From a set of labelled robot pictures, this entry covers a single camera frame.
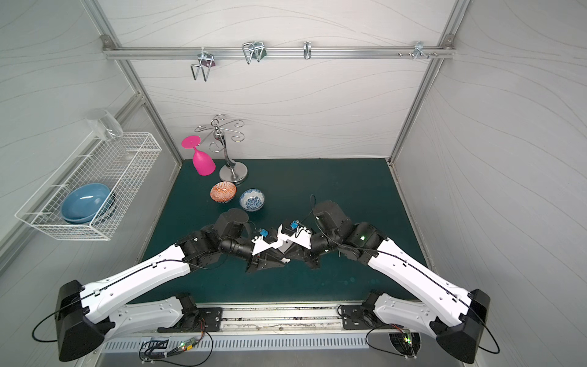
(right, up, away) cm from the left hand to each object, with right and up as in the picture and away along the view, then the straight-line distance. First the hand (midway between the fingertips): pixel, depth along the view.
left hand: (283, 260), depth 65 cm
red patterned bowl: (-32, +17, +43) cm, 56 cm away
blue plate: (-54, +17, -3) cm, 57 cm away
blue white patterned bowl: (-17, +14, +39) cm, 45 cm away
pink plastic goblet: (-37, +30, +31) cm, 57 cm away
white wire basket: (-59, +29, +8) cm, 66 cm away
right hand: (+1, +2, +1) cm, 3 cm away
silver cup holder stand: (-30, +27, +49) cm, 64 cm away
